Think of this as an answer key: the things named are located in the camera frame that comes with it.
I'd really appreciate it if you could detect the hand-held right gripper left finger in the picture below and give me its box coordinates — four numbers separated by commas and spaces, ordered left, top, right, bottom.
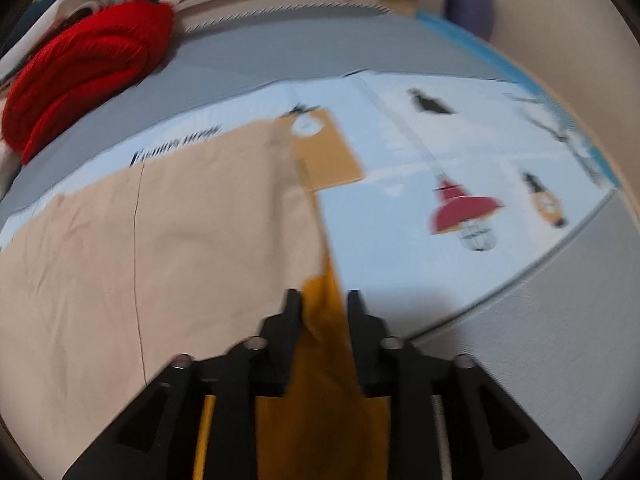
62, 289, 304, 480

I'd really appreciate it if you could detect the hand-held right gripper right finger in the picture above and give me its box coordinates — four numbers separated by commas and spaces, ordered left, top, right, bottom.
346, 290, 583, 480

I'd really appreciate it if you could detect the beige and yellow jacket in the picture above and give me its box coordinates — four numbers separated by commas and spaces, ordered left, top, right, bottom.
0, 120, 393, 480

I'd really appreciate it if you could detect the light blue printed blanket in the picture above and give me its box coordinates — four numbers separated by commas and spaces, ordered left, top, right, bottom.
0, 69, 623, 341

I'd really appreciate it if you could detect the brown cardboard tag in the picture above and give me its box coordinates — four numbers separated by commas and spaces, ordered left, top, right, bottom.
274, 106, 367, 193

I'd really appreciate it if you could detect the red knitted blanket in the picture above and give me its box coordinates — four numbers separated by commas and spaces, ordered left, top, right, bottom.
0, 0, 176, 166

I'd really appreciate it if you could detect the purple box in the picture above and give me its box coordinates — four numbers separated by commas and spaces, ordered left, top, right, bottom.
442, 0, 498, 43

